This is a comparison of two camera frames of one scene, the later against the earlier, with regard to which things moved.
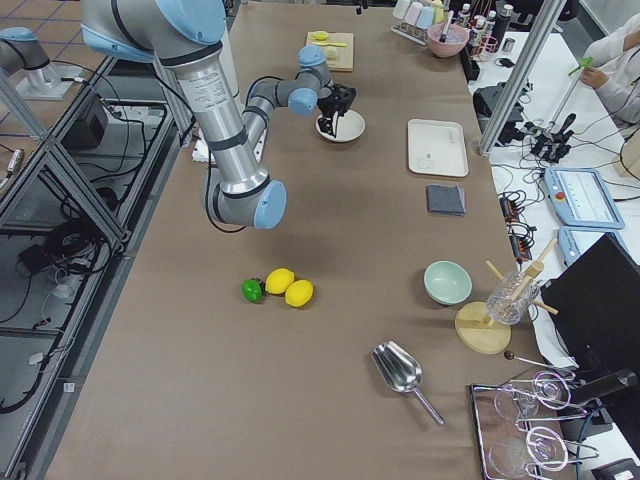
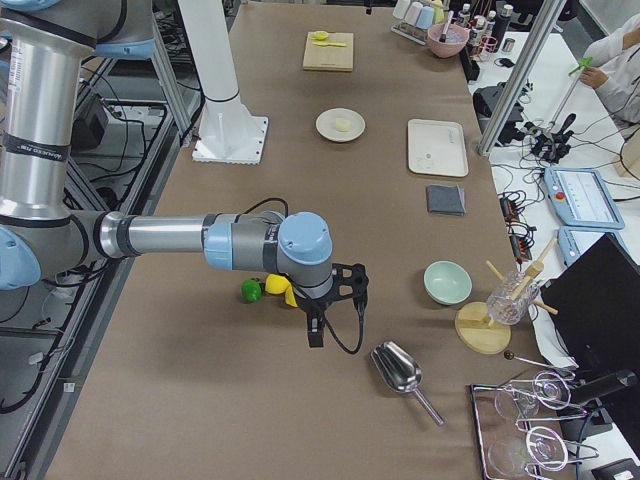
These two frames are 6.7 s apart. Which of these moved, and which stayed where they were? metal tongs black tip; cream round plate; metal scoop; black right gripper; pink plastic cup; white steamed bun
Moved: black right gripper; white steamed bun
Stayed: metal tongs black tip; metal scoop; pink plastic cup; cream round plate
